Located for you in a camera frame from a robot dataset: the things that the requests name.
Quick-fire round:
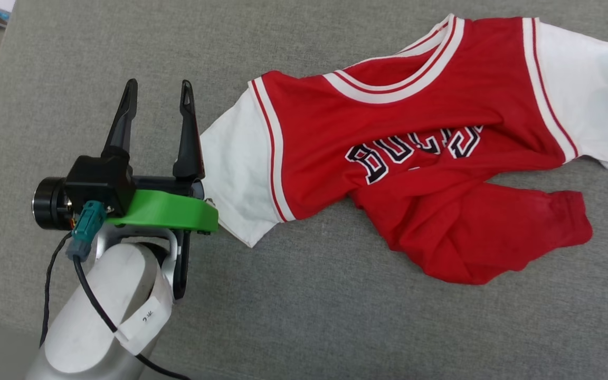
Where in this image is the thick black cable teal connector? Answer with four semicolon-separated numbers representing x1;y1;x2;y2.
65;200;193;380

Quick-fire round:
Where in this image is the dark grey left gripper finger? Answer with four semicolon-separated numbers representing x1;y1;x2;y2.
172;79;206;181
102;78;139;158

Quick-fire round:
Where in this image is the red and white jersey shirt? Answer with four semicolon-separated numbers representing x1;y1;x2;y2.
198;13;608;286

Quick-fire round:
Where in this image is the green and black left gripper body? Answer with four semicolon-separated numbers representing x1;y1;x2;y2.
32;176;220;234

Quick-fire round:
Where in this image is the thin black braided cable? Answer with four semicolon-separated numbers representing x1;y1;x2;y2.
39;232;73;349

